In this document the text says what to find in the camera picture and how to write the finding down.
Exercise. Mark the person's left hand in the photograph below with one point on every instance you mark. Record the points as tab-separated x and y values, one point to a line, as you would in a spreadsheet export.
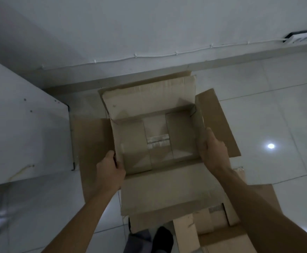
109	174

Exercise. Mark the person's black shoe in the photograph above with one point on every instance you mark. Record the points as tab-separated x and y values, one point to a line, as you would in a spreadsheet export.
162	240

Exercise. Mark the person's grey trouser leg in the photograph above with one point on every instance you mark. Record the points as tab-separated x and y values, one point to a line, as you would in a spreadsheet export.
139	243

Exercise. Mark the person's right hand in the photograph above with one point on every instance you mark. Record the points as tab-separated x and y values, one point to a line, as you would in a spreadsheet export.
213	153

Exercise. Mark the person's right forearm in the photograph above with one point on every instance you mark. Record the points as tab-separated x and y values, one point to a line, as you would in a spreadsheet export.
268	216

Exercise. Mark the strip of clear packing tape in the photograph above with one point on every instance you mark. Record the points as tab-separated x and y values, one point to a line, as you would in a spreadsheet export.
158	140

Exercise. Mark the flattened brown cardboard box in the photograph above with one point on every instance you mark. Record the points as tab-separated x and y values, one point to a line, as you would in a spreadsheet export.
222	226

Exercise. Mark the person's right thumb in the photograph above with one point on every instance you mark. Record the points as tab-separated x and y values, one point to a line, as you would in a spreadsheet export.
209	134

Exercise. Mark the brown cardboard box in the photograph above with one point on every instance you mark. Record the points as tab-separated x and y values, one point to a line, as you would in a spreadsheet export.
156	144
222	226

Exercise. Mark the person's left thumb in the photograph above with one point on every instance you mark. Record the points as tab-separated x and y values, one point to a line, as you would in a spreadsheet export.
110	157

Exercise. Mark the white cabinet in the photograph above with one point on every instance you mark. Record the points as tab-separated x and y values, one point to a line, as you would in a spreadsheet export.
24	126

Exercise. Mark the person's left forearm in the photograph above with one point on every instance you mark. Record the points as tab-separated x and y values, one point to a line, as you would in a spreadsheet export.
82	221

